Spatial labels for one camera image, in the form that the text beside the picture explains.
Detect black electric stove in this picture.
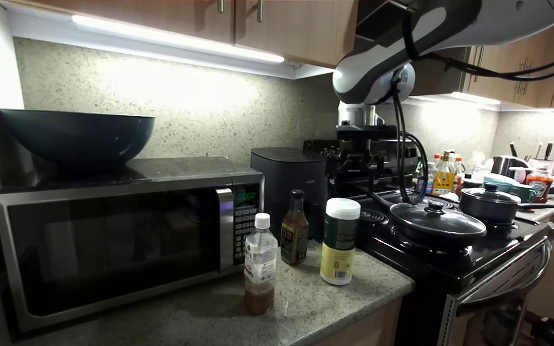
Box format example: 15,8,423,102
302,136,554,346

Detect dark blue bowl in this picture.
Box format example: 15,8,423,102
0,108,158,171

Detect blue-labelled bottle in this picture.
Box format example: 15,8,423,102
417,160,436,196

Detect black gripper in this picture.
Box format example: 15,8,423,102
338,136,396,198

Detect under-cabinet light strip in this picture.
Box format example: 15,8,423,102
69,12,286,65

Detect black air fryer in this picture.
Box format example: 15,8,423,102
248,146,333,246

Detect clear plastic bottle white cap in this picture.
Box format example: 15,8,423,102
242,211,281,317

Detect stainless steel microwave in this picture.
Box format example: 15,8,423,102
0,156,267,333

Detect black pan with glass lid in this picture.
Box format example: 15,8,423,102
358,185,488,250

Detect teal container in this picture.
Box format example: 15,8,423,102
481,171,535,202

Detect wooden corner wall cabinet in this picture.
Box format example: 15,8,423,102
460,12,554,111

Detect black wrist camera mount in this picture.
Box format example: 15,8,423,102
334,121,400,140

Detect brown glass bottle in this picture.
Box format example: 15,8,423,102
279,186,311,269

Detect wooden base cabinet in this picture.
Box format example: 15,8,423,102
311,296,408,346

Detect yellow liquid bottle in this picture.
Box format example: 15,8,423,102
431,152,458,196

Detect white-lidded green yellow container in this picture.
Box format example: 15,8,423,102
317,196,363,288

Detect black pot with lid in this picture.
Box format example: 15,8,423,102
458,181,523,229

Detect red jar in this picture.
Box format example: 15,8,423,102
525,173,554,206

